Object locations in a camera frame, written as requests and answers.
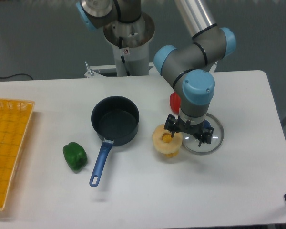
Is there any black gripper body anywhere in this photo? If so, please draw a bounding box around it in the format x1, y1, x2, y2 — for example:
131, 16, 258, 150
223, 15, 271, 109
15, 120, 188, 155
175, 116, 204, 136

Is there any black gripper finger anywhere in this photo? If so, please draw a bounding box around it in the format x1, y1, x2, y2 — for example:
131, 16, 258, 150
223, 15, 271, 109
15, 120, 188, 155
197, 127, 214, 147
164, 114, 178, 138

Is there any beige toy donut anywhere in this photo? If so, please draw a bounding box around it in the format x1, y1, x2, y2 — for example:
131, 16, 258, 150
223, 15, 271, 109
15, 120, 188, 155
152, 124, 183, 158

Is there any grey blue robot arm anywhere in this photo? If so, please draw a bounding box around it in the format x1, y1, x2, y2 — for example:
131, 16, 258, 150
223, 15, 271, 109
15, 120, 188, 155
76, 0, 236, 144

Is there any yellow toy corn cob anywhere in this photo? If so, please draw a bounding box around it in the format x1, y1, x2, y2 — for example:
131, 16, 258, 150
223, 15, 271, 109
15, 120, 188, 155
161, 133, 182, 158

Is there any glass pot lid blue knob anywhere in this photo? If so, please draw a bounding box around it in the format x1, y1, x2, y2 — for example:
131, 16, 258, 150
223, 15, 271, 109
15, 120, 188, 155
181, 113, 225, 155

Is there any red toy bell pepper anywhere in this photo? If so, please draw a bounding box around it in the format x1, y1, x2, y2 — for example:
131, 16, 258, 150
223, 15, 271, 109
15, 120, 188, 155
169, 92, 181, 115

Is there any dark blue saucepan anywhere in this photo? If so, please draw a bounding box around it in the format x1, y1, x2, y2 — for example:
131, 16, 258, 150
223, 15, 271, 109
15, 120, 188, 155
89, 96, 140, 187

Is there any green toy bell pepper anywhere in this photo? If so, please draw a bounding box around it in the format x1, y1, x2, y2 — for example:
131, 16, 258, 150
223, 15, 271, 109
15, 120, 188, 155
62, 142, 88, 172

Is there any yellow woven basket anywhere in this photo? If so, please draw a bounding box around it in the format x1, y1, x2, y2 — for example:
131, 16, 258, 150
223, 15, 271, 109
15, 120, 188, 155
0, 98, 35, 211

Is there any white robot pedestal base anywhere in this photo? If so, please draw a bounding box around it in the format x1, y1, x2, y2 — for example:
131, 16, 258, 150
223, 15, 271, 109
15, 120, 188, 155
83, 11, 158, 79

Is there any black cable on floor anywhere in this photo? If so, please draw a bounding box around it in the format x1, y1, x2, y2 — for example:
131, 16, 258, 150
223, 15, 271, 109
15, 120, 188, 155
0, 73, 34, 80

